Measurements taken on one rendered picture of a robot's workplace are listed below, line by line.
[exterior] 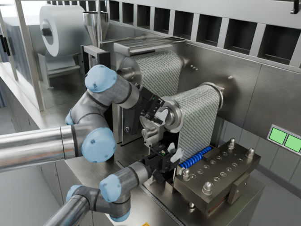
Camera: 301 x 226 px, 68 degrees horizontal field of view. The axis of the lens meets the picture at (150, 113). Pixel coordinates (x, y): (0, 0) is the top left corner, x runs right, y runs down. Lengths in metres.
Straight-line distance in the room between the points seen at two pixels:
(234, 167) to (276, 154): 1.56
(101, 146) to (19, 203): 1.90
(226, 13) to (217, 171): 0.64
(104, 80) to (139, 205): 0.58
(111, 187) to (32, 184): 1.79
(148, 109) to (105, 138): 0.27
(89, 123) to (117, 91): 0.13
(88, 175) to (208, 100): 0.64
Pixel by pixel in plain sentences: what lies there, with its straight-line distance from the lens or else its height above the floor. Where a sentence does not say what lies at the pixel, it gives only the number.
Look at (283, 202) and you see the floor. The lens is 2.54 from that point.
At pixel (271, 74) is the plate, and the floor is 1.41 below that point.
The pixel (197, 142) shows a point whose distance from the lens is 1.01.
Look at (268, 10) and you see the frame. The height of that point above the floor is 1.62.
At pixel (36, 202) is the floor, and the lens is 2.31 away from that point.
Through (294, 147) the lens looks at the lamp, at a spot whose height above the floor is 1.17.
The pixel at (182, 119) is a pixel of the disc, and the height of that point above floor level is 1.26.
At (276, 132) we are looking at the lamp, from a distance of 1.02.
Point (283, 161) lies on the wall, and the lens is 2.57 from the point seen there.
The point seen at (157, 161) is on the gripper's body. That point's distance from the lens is 0.83.
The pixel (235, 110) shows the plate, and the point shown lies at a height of 1.21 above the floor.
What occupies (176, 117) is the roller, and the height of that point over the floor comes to 1.27.
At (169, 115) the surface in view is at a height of 1.27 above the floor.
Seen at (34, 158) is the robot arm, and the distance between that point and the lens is 0.52.
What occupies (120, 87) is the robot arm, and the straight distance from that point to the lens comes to 0.61.
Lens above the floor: 1.68
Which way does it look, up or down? 30 degrees down
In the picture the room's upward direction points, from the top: 3 degrees clockwise
